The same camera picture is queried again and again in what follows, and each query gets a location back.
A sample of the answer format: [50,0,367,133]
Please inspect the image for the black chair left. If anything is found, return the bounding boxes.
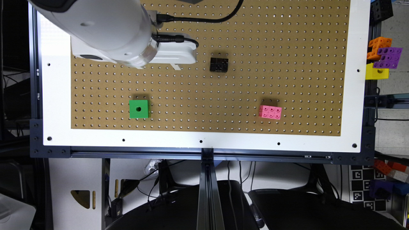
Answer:
[107,180,258,230]

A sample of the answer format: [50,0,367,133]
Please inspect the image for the white cabinet panel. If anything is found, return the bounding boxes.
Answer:
[49,158,104,230]

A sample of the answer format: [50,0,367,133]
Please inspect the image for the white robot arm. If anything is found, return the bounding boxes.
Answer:
[30,0,197,68]

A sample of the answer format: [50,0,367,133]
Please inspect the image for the black chair right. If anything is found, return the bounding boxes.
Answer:
[249,189,404,230]

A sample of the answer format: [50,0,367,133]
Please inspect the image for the brown pegboard with white frame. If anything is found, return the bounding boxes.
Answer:
[37,0,371,153]

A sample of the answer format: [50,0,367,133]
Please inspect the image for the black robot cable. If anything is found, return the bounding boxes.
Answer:
[151,0,245,49]

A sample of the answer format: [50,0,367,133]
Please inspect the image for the black chair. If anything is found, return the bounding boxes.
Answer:
[107,180,258,230]
[249,189,404,230]

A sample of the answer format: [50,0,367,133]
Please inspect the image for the red orange block on floor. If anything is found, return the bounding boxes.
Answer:
[373,159,408,183]

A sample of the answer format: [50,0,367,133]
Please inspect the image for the black aluminium table frame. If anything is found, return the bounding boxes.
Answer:
[29,0,383,230]

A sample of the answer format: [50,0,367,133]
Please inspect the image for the black block at corner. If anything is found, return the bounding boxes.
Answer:
[370,0,394,24]

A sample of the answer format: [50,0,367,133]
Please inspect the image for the yellow block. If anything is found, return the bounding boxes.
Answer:
[366,63,389,80]

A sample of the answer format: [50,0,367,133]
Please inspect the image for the dark purple block on floor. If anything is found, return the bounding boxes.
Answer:
[369,180,394,200]

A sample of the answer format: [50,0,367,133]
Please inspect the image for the fiducial marker sheet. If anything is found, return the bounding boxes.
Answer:
[348,165,387,211]

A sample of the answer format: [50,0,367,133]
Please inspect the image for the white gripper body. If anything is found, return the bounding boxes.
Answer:
[71,37,197,70]

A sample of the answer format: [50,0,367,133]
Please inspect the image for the green block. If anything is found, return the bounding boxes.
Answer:
[129,100,150,119]

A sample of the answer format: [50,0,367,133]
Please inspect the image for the pink block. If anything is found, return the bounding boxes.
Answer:
[258,105,282,120]

